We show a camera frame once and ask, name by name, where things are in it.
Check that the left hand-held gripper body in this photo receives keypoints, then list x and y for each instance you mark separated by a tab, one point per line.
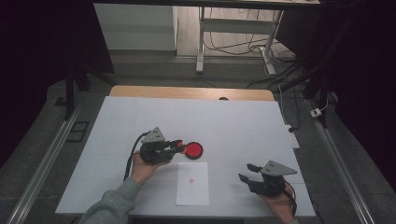
154	151

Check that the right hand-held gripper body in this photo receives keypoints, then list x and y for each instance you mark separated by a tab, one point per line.
269	183

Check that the red ink pad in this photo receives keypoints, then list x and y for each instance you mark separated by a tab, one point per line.
194	150

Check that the white paper sheet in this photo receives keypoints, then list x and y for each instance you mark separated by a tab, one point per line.
193	193

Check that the person's left hand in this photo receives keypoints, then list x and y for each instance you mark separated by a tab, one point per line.
143	171

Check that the person's right hand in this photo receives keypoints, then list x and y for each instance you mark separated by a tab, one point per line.
280	205

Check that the white power strip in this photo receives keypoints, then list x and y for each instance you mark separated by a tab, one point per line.
293	138

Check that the black floor plate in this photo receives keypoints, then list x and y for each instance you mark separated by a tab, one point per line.
77	132

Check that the small white adapter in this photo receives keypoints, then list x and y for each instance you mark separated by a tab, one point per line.
315	112

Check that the black metal stand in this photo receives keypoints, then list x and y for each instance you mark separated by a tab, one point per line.
70	93
320	84

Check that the white cabinet panel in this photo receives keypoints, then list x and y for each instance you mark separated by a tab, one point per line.
134	28

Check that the dark curtain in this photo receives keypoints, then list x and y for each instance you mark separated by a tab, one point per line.
37	56
367	62

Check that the metal floor rail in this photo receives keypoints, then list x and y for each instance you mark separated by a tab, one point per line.
46	165
339	168

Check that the white desk frame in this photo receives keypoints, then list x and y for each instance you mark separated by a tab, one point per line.
236	26

